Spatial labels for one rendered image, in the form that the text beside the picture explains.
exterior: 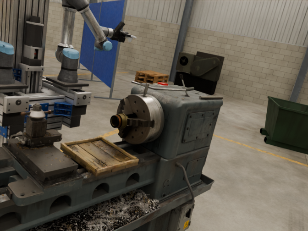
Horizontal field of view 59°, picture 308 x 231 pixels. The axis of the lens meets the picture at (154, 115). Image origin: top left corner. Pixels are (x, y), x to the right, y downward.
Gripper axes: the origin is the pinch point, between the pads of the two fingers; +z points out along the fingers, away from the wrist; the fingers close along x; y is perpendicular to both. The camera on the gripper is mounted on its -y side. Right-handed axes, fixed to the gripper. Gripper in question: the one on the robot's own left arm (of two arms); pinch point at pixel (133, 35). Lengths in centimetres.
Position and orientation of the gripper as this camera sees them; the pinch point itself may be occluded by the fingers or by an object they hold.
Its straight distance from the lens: 246.7
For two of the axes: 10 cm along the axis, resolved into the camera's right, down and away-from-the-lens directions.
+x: 5.2, 4.5, -7.2
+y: -2.7, 8.9, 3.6
